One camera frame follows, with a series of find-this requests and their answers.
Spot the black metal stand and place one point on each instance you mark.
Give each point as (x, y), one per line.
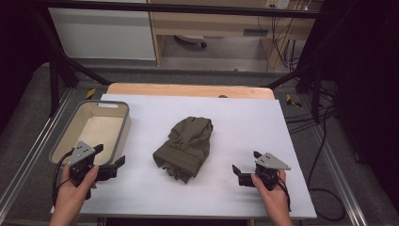
(55, 84)
(315, 91)

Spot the person's right hand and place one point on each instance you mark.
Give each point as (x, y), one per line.
(273, 199)

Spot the white cabinet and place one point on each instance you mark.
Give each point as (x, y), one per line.
(103, 34)

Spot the yellow black tape piece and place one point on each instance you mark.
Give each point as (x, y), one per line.
(90, 93)
(292, 102)

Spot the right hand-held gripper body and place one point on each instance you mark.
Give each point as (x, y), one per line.
(269, 161)

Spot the wooden table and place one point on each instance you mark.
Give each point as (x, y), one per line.
(175, 90)

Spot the office chair base with caster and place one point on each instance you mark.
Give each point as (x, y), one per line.
(191, 40)

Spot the olive green garment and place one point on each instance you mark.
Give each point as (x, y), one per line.
(186, 147)

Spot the beige storage bin grey rim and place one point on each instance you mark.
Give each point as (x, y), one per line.
(97, 132)

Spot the black metal frame crossbar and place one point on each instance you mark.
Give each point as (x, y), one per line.
(175, 8)

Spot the white power strip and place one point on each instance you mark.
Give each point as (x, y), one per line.
(277, 3)

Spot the black curtain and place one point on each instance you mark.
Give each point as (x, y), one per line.
(367, 78)
(19, 47)

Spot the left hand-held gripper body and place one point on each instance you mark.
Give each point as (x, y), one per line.
(82, 153)

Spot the person's left hand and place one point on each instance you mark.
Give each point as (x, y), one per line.
(72, 197)

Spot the light wooden desk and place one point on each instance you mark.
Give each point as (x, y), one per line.
(216, 25)

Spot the aluminium floor rail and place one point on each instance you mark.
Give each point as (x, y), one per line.
(31, 150)
(340, 175)

